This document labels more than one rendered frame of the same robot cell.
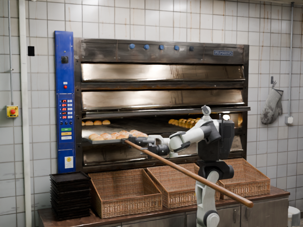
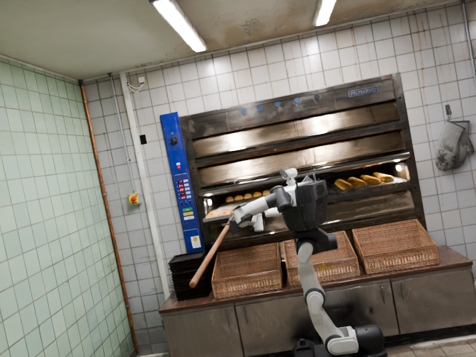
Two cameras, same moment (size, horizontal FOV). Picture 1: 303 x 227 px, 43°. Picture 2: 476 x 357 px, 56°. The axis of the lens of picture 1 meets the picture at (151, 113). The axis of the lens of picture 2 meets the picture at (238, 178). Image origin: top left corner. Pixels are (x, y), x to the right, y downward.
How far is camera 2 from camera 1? 1.66 m
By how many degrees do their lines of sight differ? 30
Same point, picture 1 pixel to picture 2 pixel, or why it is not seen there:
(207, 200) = (305, 277)
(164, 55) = (283, 112)
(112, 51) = (222, 121)
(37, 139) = (163, 222)
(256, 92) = (423, 130)
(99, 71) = (212, 145)
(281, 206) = (460, 280)
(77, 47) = (185, 125)
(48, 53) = (159, 138)
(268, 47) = (432, 69)
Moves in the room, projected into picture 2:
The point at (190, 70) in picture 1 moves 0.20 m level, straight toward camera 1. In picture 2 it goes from (320, 122) to (310, 122)
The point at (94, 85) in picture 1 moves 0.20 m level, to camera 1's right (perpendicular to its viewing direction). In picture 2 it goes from (208, 160) to (227, 156)
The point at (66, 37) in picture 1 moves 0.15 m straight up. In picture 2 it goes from (171, 118) to (168, 101)
